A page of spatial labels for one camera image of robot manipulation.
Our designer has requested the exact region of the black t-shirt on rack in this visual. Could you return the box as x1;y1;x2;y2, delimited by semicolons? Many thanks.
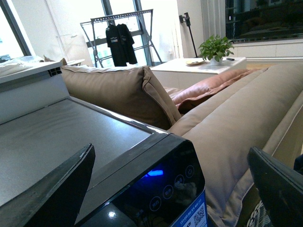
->
106;24;138;67

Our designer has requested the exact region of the pink leather cushion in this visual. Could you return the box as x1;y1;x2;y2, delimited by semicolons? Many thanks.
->
164;68;258;114

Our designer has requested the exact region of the white cabinet behind washer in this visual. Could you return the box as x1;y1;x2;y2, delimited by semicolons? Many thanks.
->
0;59;69;123

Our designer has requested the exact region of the stick vacuum cleaner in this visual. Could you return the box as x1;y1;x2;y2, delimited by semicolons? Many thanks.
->
178;12;198;58

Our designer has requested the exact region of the beige leather sofa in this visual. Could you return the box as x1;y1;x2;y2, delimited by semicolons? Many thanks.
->
170;63;303;227

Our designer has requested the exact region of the blue QR code sticker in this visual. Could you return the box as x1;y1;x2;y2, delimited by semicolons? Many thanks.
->
170;190;208;227

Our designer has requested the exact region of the grey front-load washing machine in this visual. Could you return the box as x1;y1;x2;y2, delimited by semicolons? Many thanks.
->
0;98;207;227

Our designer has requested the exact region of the yellow plate on table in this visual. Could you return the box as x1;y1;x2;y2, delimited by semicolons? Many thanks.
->
186;61;205;66

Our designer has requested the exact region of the brown leather sofa cushion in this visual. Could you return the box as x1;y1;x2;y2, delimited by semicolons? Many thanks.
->
61;65;181;130

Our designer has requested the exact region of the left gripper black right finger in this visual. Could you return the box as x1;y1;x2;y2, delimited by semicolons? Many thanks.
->
247;147;303;227

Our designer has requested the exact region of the green potted plant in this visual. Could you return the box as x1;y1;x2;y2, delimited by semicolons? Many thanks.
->
198;35;234;66

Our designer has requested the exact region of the white woven laundry basket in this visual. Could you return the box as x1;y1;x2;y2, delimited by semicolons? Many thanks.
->
246;201;271;227

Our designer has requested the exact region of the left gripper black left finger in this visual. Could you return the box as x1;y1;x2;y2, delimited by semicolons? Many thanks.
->
0;143;96;227

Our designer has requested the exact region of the metal clothes drying rack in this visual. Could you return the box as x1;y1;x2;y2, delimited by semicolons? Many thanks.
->
80;9;163;67

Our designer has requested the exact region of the white coffee table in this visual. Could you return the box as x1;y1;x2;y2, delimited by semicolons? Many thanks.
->
151;57;247;89

